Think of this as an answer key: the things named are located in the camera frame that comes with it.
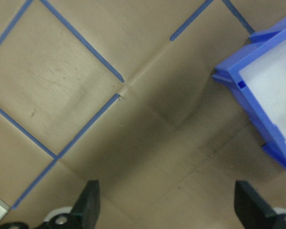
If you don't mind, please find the blue plastic button bin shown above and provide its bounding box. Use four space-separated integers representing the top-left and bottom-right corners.
211 10 286 180

